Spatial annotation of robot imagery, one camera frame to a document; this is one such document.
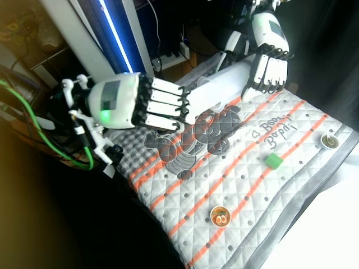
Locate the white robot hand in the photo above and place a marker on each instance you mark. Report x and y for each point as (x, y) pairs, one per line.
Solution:
(117, 101)
(269, 30)

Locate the white power strip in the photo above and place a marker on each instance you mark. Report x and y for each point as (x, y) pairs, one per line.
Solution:
(185, 49)
(168, 63)

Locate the blue light strip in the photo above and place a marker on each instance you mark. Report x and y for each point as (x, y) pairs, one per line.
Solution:
(115, 33)

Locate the white column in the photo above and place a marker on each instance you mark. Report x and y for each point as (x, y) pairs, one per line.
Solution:
(73, 33)

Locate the toy bowl with green soup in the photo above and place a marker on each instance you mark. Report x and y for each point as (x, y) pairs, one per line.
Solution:
(329, 141)

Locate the green toy block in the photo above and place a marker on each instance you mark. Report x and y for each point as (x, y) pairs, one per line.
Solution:
(273, 161)

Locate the grey quilt with printed bear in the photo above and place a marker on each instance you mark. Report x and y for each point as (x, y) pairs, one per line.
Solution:
(238, 182)

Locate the toy noodle bowl with eggs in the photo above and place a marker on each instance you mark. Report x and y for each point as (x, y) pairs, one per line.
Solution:
(220, 216)

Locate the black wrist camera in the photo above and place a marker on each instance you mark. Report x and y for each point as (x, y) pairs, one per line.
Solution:
(115, 152)

